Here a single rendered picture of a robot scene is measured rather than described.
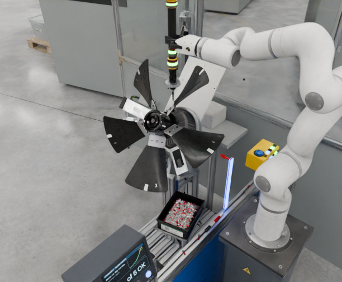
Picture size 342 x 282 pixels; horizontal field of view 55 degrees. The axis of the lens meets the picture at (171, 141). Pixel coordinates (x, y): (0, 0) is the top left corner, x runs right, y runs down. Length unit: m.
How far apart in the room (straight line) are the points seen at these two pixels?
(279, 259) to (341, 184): 0.87
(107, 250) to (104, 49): 3.22
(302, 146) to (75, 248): 2.00
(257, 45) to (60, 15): 3.46
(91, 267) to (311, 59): 0.88
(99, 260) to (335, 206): 1.63
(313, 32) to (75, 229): 2.31
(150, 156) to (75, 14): 2.78
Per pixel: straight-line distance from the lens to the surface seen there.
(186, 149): 1.54
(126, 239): 1.12
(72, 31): 4.30
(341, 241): 2.51
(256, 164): 1.73
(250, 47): 1.13
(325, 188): 2.28
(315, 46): 1.01
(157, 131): 1.65
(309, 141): 1.12
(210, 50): 1.27
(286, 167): 1.23
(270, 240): 1.51
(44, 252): 2.77
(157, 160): 1.69
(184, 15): 2.03
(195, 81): 1.62
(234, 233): 1.52
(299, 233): 1.59
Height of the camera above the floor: 2.15
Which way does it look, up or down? 37 degrees down
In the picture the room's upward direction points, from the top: 1 degrees counter-clockwise
